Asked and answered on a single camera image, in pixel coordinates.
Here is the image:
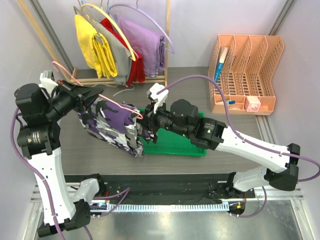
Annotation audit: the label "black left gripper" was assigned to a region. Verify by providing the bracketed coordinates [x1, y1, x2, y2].
[42, 79, 103, 122]

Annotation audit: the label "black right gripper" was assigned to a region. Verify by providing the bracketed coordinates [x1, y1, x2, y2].
[135, 98, 191, 138]

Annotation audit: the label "pink wire hanger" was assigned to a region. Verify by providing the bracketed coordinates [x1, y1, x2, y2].
[51, 61, 143, 120]

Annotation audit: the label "purple camouflage trousers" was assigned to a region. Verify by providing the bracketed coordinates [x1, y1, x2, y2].
[77, 98, 144, 157]

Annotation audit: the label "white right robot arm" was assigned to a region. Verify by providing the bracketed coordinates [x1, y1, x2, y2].
[138, 99, 300, 199]

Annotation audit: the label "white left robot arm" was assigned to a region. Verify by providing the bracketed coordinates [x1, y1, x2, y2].
[11, 80, 106, 239]

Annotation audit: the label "yellow trousers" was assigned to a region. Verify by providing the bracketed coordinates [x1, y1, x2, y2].
[74, 14, 118, 79]

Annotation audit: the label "grey trousers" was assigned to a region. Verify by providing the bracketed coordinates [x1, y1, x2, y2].
[93, 22, 132, 86]

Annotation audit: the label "red trousers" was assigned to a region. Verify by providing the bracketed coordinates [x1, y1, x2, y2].
[100, 19, 145, 88]

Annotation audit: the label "yellow hanger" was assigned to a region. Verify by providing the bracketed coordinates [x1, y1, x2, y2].
[81, 3, 138, 62]

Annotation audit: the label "lilac trousers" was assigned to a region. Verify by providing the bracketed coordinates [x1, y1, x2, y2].
[116, 15, 166, 77]

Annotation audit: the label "lilac hanger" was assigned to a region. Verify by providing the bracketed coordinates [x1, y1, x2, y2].
[105, 0, 176, 54]

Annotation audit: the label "wooden clothes rack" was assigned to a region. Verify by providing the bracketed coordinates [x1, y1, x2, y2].
[17, 0, 175, 85]

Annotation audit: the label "green plastic tray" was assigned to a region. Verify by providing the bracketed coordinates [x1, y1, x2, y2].
[136, 107, 208, 158]

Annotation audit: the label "blue capped marker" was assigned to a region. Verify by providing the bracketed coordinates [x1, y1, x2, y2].
[226, 100, 236, 105]

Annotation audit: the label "blue white booklet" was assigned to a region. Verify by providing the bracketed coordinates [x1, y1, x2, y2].
[213, 46, 229, 83]

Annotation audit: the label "pink sticky note block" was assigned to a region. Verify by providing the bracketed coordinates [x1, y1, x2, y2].
[244, 96, 261, 113]

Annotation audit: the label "peach plastic file organizer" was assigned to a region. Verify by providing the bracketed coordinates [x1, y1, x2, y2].
[208, 34, 285, 116]

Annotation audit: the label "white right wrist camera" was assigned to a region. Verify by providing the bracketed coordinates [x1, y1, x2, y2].
[146, 82, 169, 114]

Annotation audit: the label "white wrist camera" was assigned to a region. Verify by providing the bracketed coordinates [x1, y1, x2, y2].
[39, 70, 58, 94]
[146, 82, 169, 114]

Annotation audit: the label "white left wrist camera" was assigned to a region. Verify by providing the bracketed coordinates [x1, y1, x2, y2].
[39, 70, 58, 94]

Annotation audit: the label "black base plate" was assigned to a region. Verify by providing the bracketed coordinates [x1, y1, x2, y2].
[63, 173, 256, 205]

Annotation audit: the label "white slotted cable duct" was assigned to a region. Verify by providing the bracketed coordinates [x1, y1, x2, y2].
[112, 201, 230, 213]

